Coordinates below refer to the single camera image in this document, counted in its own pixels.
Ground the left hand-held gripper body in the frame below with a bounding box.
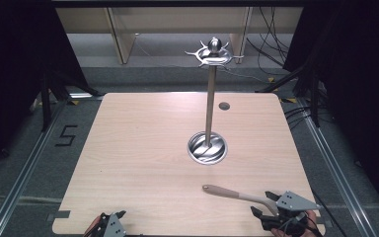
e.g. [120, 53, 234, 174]
[92, 212, 128, 237]

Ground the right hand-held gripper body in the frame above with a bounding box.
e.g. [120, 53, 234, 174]
[260, 191, 322, 237]

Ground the beige handled kitchen utensil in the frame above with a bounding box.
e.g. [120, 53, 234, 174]
[201, 184, 280, 216]

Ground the silver metal utensil rack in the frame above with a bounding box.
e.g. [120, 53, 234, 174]
[184, 37, 245, 166]

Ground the person's left hand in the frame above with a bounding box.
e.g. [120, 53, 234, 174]
[83, 214, 103, 237]

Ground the person's right hand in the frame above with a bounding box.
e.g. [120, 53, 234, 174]
[270, 209, 320, 237]

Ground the black metal stand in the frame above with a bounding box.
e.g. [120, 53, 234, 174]
[310, 68, 321, 128]

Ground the black curtain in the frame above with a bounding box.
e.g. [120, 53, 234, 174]
[0, 0, 102, 181]
[282, 0, 379, 225]

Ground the beige wooden desk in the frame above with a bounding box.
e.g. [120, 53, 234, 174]
[54, 6, 304, 66]

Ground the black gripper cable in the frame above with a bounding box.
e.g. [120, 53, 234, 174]
[278, 211, 324, 237]

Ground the black floor cable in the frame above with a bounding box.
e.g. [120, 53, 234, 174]
[310, 188, 349, 237]

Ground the aluminium floor rail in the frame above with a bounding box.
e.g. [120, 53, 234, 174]
[296, 98, 378, 237]
[0, 97, 69, 237]

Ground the bundle of black cables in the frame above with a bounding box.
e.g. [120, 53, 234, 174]
[245, 6, 295, 68]

